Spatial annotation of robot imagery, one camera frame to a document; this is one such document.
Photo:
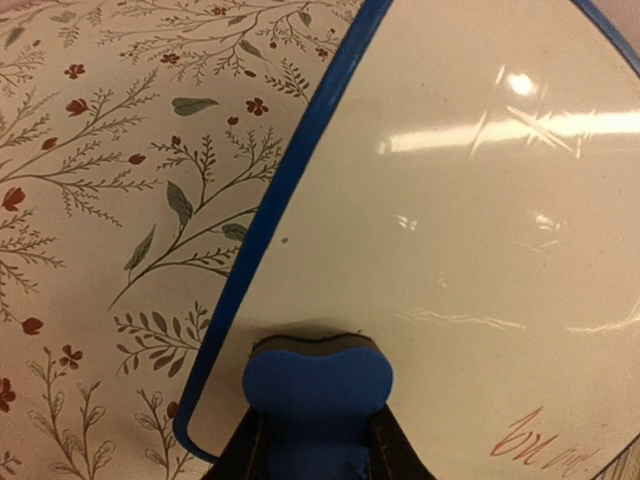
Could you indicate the small blue-framed whiteboard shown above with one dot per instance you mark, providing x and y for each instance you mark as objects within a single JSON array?
[{"x": 463, "y": 190}]

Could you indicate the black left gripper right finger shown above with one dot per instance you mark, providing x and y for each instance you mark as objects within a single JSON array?
[{"x": 391, "y": 455}]

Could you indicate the blue whiteboard eraser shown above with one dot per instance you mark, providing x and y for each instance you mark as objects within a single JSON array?
[{"x": 316, "y": 397}]

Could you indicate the floral patterned table mat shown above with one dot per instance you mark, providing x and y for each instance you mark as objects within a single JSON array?
[{"x": 137, "y": 141}]

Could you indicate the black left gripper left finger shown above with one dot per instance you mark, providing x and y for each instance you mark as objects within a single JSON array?
[{"x": 245, "y": 457}]

